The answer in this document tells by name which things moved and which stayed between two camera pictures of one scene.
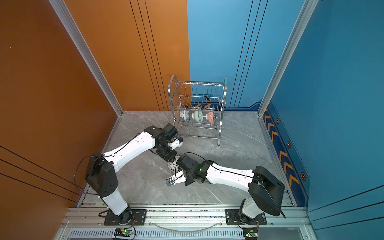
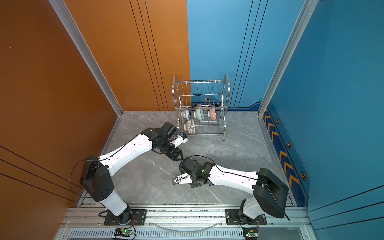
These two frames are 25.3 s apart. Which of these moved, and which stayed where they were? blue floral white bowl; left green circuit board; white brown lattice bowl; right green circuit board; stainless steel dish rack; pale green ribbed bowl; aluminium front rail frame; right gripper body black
Moved: white brown lattice bowl; blue floral white bowl; stainless steel dish rack
Stayed: right gripper body black; right green circuit board; aluminium front rail frame; left green circuit board; pale green ribbed bowl
